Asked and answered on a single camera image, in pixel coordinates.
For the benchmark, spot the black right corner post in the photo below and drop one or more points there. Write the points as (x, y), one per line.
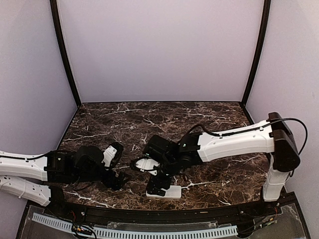
(258, 52)

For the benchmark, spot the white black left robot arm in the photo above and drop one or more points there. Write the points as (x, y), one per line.
(32, 177)

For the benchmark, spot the black left corner post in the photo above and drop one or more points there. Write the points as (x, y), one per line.
(63, 51)

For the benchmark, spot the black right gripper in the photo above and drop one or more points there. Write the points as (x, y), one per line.
(155, 189)

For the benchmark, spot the black corner post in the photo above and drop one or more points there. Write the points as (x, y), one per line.
(258, 52)
(63, 51)

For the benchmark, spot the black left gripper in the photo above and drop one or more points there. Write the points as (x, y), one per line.
(118, 183)

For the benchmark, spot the white remote control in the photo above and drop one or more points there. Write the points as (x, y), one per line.
(172, 192)

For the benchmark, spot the black front table rail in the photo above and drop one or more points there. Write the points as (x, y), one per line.
(91, 215)

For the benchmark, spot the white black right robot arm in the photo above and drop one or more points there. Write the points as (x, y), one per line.
(164, 159)

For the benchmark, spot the white slotted cable duct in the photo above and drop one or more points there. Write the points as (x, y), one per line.
(139, 231)

